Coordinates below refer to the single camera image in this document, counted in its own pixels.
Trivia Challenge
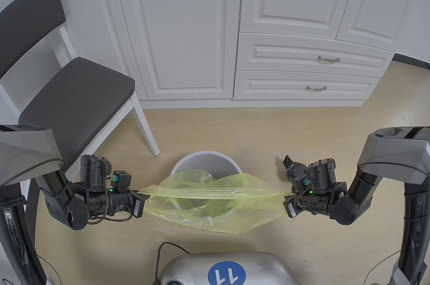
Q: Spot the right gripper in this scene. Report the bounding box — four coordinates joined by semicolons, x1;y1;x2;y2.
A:
283;192;318;219

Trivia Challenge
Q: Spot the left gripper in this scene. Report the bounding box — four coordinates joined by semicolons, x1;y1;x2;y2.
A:
107;192;146;220

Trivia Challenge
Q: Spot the yellow plastic bag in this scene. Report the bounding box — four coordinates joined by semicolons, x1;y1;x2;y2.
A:
138;169;293;235

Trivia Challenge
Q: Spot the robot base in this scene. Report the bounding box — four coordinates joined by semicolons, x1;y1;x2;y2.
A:
161;252;296;285

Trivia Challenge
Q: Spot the white trash bin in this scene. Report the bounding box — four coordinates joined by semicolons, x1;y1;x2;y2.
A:
170;151;243;220

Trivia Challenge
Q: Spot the white chair with grey seat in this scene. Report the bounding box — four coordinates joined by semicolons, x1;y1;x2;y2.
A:
0;0;161;183

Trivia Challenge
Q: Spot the white wardrobe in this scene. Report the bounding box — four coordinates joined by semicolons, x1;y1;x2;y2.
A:
24;0;420;109

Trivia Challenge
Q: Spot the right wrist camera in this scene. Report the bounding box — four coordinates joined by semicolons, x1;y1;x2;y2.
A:
291;174;310;193

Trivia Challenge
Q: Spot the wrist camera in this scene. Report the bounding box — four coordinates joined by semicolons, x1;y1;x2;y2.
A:
291;174;310;193
112;170;132;193

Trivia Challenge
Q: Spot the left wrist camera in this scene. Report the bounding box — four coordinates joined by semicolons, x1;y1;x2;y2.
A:
112;170;132;193

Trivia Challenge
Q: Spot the black cable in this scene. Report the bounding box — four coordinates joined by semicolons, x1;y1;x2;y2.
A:
366;250;401;285
155;242;190;282
37;255;64;285

